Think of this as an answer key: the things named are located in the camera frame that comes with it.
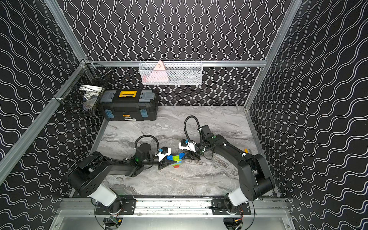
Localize lime green long lego brick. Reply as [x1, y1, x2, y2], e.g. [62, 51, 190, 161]
[172, 155, 182, 162]

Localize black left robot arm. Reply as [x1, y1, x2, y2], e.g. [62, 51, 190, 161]
[67, 144, 172, 209]

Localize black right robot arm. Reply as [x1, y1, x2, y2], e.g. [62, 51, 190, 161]
[178, 125, 275, 208]

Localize black deli toolbox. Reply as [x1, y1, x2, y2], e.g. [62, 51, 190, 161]
[98, 89, 159, 121]

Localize pink triangle card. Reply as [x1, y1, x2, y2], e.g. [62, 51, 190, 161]
[147, 60, 169, 83]

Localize white roll in basket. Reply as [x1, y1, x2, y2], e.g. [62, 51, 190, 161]
[79, 84, 103, 100]

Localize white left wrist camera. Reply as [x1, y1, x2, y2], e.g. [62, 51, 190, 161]
[155, 147, 172, 162]

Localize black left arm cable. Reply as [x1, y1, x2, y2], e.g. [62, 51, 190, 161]
[134, 135, 161, 153]

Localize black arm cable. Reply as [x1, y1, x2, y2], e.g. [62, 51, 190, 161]
[134, 135, 161, 153]
[183, 115, 202, 141]

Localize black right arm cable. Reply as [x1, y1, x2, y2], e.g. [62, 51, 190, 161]
[183, 115, 202, 141]

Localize clear plastic wall basket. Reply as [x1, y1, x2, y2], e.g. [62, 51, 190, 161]
[139, 59, 203, 85]

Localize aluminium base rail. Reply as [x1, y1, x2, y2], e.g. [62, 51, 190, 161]
[58, 197, 288, 218]

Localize black wire wall basket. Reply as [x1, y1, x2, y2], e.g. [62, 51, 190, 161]
[53, 60, 113, 117]

